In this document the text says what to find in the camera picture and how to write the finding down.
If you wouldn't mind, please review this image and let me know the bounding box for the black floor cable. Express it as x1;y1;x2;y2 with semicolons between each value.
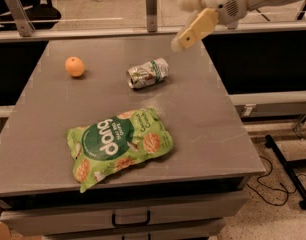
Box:
246;155;306;208

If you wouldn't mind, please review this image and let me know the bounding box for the black drawer handle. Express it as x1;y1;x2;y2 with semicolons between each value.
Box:
111;211;151;228

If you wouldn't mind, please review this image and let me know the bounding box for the middle metal railing bracket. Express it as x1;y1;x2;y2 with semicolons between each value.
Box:
145;0;157;32

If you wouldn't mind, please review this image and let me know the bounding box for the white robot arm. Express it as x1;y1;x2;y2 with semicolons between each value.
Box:
171;0;301;52

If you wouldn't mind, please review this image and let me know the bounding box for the black stand leg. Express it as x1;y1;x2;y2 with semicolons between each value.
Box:
265;135;306;210

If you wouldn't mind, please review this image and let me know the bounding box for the right metal railing bracket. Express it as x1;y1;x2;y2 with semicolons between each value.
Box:
227;21;239;30

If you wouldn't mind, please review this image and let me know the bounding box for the left metal railing bracket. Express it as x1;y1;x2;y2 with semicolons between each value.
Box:
4;0;35;37

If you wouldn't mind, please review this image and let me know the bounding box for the green dang chips bag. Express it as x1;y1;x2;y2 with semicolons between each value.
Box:
66;108;174;193

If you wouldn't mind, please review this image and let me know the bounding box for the orange fruit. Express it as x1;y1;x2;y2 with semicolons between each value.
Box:
65;57;85;77

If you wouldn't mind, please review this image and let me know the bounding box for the black office chair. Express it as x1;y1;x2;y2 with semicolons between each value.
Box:
0;0;61;31

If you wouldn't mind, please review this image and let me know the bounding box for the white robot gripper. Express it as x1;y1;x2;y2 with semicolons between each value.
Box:
171;0;249;52

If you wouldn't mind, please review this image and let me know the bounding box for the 7up soda can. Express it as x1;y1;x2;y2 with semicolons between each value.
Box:
126;58;169;89

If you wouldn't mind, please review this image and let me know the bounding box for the metal railing bracket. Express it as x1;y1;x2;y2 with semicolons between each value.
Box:
227;21;239;30
4;0;35;37
145;0;157;32

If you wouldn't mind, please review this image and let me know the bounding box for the grey cabinet drawer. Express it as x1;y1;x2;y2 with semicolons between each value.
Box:
0;190;248;240

